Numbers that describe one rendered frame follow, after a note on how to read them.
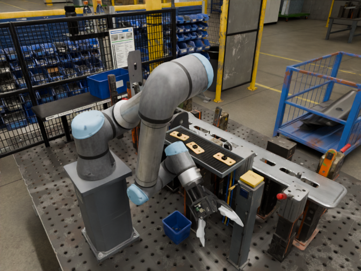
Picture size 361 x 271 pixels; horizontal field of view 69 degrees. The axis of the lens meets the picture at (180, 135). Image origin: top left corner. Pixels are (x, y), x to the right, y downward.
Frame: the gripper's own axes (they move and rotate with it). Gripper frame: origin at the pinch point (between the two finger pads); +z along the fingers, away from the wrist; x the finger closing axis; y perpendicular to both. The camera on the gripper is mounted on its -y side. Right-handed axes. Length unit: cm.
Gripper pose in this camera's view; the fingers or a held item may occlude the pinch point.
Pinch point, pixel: (224, 236)
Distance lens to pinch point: 94.2
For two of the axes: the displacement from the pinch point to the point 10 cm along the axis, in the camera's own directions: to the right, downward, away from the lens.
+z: 4.6, 8.4, -2.9
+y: -3.8, -1.1, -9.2
